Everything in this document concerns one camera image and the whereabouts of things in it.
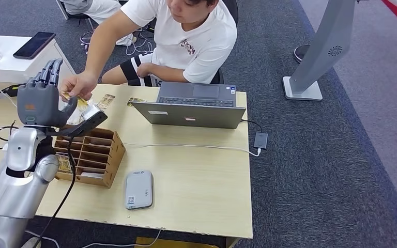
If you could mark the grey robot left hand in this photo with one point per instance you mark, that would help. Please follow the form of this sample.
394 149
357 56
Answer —
39 102

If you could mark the person's left hand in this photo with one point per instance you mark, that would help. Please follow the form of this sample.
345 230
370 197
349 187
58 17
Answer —
144 70

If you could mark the person's right hand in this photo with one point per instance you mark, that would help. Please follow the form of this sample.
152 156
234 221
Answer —
78 84

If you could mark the person's left forearm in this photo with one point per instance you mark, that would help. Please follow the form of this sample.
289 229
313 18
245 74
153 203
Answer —
171 74

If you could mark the person's right forearm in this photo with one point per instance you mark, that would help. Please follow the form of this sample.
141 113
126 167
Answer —
102 51

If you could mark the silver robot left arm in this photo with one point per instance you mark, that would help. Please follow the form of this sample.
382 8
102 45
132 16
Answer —
17 191

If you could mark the person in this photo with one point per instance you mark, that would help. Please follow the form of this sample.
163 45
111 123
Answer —
92 8
198 37

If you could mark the wooden card holder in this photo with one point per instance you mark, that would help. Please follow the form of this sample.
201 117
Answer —
113 154

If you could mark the white card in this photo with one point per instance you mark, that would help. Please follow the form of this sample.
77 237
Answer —
91 175

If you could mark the grey card reader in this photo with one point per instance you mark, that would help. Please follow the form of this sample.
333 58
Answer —
139 190

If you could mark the black power brick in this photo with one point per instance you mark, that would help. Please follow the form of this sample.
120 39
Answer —
12 90

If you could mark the chrome stool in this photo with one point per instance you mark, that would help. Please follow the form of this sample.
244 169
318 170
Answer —
86 37

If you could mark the white desk riser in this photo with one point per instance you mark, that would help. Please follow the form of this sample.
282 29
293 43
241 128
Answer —
6 68

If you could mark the black smartphone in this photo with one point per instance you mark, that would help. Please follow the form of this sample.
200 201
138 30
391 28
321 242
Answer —
34 45

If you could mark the grey laptop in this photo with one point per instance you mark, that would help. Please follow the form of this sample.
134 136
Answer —
188 115

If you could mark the black usb hub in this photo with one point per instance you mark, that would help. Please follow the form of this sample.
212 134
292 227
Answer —
260 140

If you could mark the black round base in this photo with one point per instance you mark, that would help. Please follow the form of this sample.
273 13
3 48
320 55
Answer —
300 53

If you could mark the yellow panel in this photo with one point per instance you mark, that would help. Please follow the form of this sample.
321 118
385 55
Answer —
171 243

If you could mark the grey kiosk stand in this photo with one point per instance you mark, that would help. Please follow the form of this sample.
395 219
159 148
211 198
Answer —
325 43

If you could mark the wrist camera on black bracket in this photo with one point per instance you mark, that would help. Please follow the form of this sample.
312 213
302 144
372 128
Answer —
91 112

